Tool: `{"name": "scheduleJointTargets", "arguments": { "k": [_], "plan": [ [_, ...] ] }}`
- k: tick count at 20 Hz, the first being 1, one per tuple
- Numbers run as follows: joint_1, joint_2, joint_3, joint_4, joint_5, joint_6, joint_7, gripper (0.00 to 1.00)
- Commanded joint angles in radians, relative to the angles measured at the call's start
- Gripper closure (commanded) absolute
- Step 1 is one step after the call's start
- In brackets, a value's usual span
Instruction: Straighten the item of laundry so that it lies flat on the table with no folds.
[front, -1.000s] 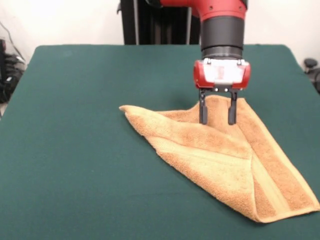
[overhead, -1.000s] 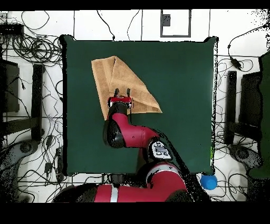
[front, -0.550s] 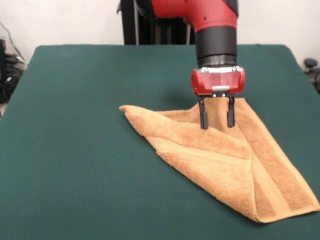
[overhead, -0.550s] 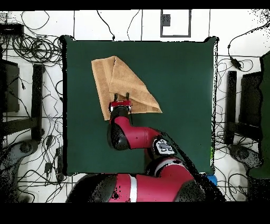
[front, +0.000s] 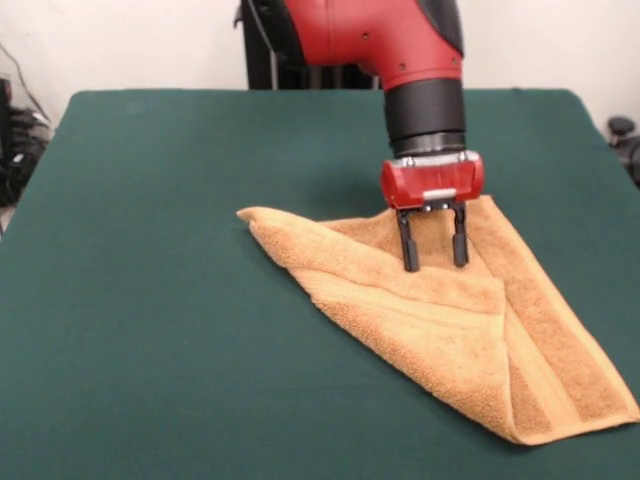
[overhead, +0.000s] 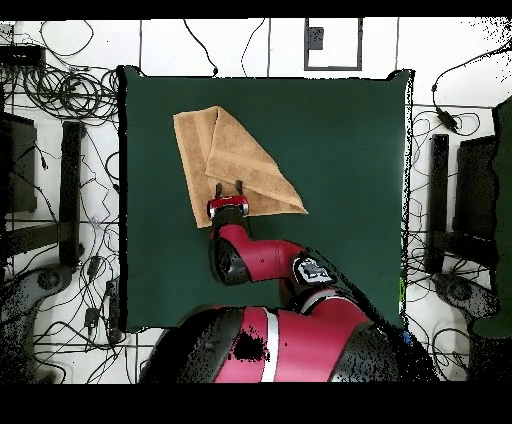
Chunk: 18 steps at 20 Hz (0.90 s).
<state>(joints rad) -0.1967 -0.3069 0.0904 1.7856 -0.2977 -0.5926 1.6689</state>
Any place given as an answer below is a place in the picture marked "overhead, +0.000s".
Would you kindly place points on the tan terry towel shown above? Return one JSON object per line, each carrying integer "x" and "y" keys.
{"x": 240, "y": 160}

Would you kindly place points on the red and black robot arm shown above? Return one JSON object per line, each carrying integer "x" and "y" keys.
{"x": 288, "y": 344}

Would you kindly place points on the black flat panel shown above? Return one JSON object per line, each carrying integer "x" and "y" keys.
{"x": 18, "y": 160}
{"x": 474, "y": 188}

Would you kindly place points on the black flat box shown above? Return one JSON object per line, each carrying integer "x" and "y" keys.
{"x": 22, "y": 56}

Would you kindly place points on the dark green table cloth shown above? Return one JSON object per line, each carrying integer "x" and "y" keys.
{"x": 340, "y": 160}

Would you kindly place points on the black upright bar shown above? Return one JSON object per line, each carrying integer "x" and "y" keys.
{"x": 438, "y": 200}
{"x": 71, "y": 192}

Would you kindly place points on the small dark grey box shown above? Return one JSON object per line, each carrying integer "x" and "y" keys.
{"x": 315, "y": 38}

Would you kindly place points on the dark stand base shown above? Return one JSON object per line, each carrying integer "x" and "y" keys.
{"x": 48, "y": 278}
{"x": 460, "y": 290}

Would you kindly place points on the black power adapter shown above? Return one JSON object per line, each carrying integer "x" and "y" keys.
{"x": 447, "y": 119}

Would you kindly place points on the grey square floor frame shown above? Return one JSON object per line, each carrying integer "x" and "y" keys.
{"x": 305, "y": 48}

